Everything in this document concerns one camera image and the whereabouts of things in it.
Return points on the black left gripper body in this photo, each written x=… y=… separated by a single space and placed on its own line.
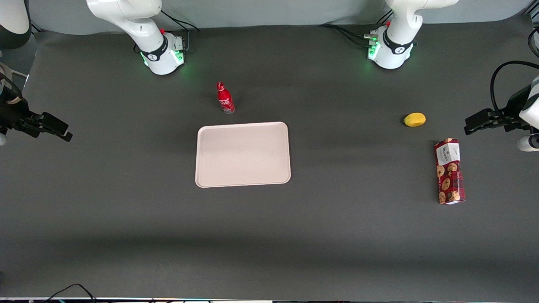
x=510 y=108

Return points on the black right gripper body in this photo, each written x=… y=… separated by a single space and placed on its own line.
x=12 y=112

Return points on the beige round background object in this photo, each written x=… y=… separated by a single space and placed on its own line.
x=17 y=75

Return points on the pale pink plastic tray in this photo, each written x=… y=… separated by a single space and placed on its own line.
x=243 y=154

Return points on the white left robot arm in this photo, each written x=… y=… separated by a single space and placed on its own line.
x=398 y=42

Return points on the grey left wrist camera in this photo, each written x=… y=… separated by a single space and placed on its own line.
x=528 y=144

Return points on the dark metal frame bar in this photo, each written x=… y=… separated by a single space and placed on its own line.
x=37 y=28

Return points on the red coke bottle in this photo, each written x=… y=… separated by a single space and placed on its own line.
x=225 y=101

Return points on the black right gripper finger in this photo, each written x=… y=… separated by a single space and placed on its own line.
x=33 y=128
x=57 y=126

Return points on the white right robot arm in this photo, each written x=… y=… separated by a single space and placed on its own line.
x=139 y=25

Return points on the yellow lemon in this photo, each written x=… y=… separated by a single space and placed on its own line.
x=414 y=119

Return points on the red tartan cookie box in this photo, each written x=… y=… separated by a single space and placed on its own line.
x=449 y=172

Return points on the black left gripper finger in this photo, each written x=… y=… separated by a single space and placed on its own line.
x=479 y=122
x=501 y=121

